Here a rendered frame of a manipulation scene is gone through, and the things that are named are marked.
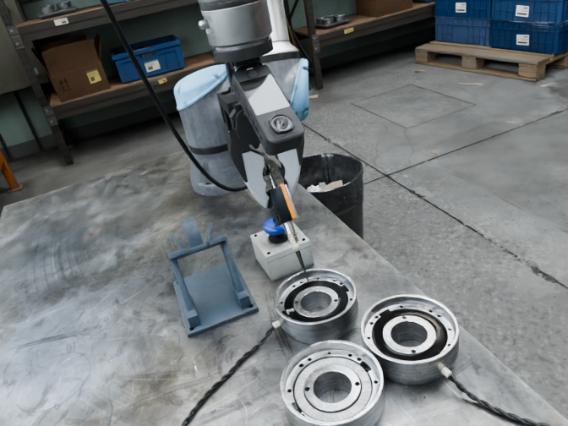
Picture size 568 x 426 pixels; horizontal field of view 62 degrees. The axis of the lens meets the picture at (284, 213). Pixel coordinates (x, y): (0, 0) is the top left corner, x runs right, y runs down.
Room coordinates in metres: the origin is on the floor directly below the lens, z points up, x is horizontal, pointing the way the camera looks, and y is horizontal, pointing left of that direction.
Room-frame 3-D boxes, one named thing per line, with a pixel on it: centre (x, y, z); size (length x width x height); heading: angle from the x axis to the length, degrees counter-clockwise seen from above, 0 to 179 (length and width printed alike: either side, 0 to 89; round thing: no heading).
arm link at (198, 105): (0.94, 0.10, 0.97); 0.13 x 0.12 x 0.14; 84
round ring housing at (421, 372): (0.38, -0.11, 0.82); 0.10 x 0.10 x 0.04
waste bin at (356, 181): (1.65, -0.16, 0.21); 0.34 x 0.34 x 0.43
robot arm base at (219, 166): (0.94, 0.11, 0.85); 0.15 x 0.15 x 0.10
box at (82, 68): (3.81, 1.32, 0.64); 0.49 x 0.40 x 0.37; 112
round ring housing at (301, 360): (0.33, -0.01, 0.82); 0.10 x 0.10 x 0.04
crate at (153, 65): (3.99, 0.81, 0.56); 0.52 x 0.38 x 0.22; 104
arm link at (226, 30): (0.58, 0.01, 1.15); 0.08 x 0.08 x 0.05
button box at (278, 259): (0.61, 0.02, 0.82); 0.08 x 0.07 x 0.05; 17
